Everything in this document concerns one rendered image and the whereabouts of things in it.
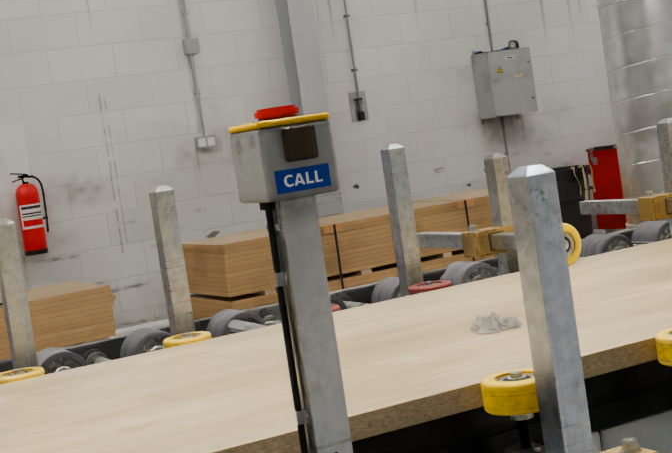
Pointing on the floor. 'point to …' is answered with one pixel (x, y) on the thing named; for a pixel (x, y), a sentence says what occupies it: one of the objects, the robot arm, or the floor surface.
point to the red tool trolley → (607, 184)
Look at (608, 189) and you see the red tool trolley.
